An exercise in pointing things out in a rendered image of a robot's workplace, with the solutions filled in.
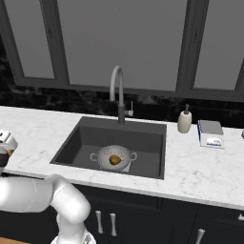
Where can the yellow brown pear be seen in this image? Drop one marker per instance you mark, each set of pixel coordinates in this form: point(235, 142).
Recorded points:
point(115, 160)

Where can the dark grey sink basin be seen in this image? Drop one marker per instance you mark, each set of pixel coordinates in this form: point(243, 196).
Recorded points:
point(95, 136)

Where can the dark drawer front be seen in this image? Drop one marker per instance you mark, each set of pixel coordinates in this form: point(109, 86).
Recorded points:
point(219, 216)

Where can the dark cupboard door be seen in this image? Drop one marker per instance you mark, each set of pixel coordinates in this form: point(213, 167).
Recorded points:
point(143, 225)
point(93, 236)
point(222, 236)

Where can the dark framed window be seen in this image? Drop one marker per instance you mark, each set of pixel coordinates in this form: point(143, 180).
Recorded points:
point(127, 41)

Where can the beige soap dispenser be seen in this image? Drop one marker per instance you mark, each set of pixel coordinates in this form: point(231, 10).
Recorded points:
point(184, 122)

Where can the white metal colander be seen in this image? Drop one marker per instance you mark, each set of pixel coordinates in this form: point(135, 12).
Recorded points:
point(105, 155)

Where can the grey curved sink faucet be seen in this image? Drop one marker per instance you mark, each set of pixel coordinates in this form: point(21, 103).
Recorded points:
point(121, 95)

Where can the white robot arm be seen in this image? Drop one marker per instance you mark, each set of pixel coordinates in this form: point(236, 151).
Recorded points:
point(28, 193)

